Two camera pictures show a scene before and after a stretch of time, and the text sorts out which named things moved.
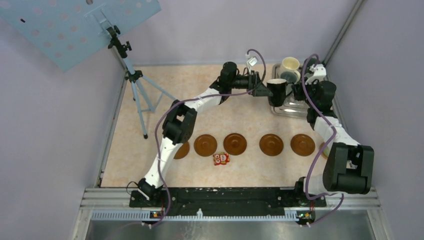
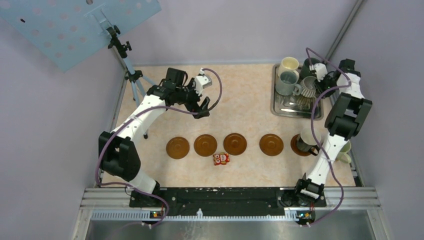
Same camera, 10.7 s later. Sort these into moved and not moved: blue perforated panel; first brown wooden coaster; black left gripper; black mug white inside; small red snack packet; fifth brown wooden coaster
Moved: black mug white inside; black left gripper
Not moved: blue perforated panel; first brown wooden coaster; small red snack packet; fifth brown wooden coaster
